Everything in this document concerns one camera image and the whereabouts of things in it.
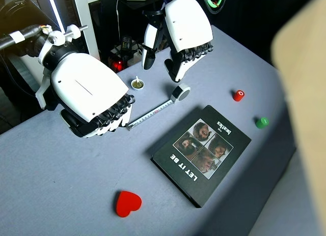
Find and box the black Beatles book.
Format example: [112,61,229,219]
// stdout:
[150,104,252,208]

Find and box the blurred beige panel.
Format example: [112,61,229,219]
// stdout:
[271,0,326,221]

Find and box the red heart block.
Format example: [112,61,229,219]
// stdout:
[114,190,143,218]

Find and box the thin white cable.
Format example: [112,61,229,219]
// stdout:
[116,0,143,47]

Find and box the red cylinder block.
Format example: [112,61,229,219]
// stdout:
[232,89,246,102]

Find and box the white frame post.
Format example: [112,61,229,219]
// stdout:
[72,0,100,62]

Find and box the small bowl with green filling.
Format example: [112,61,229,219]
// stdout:
[130,77,145,91]

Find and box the grey table cloth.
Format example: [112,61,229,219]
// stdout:
[0,24,326,236]

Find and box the green cylinder block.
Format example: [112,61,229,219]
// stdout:
[255,116,270,129]

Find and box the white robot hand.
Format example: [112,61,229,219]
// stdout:
[141,0,214,83]
[50,52,135,139]

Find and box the red glowing lamp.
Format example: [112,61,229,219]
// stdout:
[112,59,125,72]

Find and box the grey tape measure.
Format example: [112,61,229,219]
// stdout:
[126,83,191,132]

